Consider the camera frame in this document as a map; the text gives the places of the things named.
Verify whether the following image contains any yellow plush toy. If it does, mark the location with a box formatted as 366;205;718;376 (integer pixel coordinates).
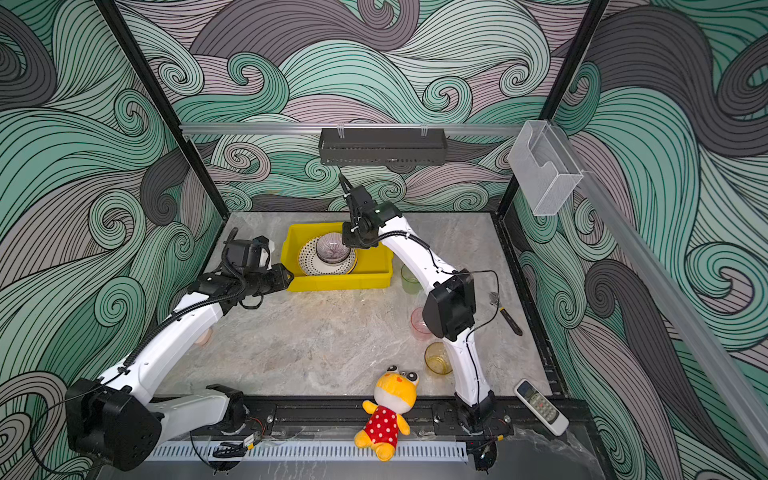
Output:
354;365;419;462

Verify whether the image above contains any yellow plastic bin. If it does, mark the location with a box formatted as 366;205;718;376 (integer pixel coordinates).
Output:
281;222;394;292

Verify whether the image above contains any green transparent cup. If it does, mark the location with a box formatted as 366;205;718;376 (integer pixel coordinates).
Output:
400;265;422;295

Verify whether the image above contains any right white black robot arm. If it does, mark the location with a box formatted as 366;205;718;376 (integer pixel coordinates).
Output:
338;174;495;431

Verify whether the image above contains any pink transparent cup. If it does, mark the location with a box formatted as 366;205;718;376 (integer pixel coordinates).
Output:
410;307;433;341

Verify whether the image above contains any clear plastic wall holder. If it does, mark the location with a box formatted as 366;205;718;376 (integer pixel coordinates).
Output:
507;120;583;217

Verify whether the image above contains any black handled tool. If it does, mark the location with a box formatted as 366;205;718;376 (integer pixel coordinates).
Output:
489;292;523;336

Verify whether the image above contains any brown striped bowl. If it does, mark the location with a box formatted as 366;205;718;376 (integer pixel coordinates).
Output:
315;232;351;265

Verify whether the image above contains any white slotted cable duct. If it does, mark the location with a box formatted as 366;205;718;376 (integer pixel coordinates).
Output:
146;440;469;463

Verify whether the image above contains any white remote control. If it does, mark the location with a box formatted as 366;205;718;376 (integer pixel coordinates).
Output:
515;379;569;436

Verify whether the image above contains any amber transparent cup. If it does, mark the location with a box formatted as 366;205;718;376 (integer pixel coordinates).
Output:
424;342;453;376

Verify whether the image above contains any black wall shelf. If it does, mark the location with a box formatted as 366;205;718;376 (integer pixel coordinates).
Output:
318;128;448;166

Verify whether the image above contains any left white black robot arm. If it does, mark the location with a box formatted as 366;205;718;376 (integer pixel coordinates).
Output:
65;236;294;471

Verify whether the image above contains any yellow rimmed dotted plate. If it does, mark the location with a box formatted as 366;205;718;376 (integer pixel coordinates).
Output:
298;236;357;276

